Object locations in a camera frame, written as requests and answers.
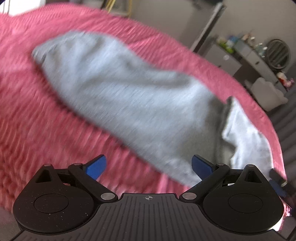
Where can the white blue canister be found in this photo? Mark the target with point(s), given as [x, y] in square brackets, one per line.
[232, 40]

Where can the grey pants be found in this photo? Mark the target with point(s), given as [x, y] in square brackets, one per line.
[166, 117]

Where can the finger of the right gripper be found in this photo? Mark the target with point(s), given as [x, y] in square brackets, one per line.
[277, 183]

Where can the pink ribbed bedspread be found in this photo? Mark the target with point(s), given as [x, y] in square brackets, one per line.
[37, 129]

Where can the red white plush toy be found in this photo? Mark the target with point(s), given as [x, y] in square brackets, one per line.
[287, 83]

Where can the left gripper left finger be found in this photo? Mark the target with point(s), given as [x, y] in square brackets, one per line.
[60, 200]

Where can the green packet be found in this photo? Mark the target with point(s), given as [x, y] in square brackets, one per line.
[222, 42]

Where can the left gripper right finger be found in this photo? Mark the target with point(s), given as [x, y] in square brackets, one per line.
[237, 200]

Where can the wooden tiered side stand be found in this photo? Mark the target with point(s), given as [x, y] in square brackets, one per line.
[118, 7]

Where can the white vanity desk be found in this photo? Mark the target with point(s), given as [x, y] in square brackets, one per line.
[258, 64]

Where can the grey drawer cabinet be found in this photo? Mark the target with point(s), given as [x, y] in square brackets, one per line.
[222, 59]

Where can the round vanity mirror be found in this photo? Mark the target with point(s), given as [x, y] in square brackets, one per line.
[277, 55]

